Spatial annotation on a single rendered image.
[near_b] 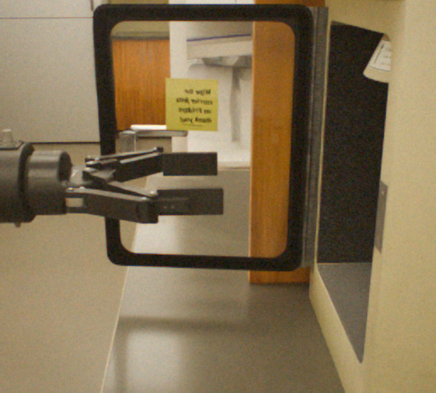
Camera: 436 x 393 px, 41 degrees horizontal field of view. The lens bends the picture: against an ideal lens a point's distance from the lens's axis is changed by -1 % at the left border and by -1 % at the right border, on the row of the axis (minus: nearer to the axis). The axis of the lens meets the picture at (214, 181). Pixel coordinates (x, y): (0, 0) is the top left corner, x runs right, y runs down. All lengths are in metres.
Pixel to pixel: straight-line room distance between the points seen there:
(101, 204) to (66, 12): 4.92
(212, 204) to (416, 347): 0.26
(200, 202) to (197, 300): 0.36
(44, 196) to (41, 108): 5.00
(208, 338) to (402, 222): 0.38
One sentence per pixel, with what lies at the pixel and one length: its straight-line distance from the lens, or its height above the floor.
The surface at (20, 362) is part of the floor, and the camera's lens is 2.55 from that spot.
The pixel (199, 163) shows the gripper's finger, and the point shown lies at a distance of 0.75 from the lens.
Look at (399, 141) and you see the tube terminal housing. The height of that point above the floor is 1.28.
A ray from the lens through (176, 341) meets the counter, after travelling 0.86.
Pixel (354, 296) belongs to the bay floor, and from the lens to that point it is 0.83.
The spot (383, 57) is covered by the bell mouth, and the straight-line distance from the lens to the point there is 0.67.
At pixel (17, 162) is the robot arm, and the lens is 0.68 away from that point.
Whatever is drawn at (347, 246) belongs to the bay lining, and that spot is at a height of 1.04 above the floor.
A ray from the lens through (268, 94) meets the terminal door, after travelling 0.85.
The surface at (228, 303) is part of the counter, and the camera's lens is 0.95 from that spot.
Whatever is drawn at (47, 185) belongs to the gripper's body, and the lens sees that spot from 0.67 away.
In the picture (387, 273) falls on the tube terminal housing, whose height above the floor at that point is 1.15.
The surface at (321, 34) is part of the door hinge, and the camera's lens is 0.85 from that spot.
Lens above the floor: 1.41
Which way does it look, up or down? 18 degrees down
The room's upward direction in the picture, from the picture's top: straight up
